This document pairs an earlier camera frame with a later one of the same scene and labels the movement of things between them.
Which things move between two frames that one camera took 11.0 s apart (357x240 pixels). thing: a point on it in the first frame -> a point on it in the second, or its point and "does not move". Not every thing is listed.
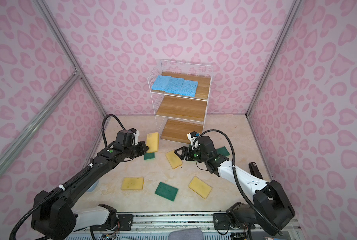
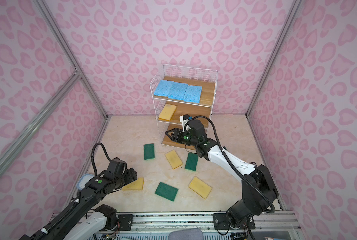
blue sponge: [189, 88] -> [193, 94]
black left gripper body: [139, 149] -> [129, 176]
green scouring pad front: [167, 191] does not move
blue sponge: [174, 85] -> [178, 91]
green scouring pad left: [149, 156] does not move
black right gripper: [184, 151] -> [174, 138]
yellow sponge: [174, 160] does not move
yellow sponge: [200, 187] does not move
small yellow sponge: [152, 142] -> [167, 112]
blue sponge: [160, 83] -> [163, 88]
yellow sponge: [132, 183] does not move
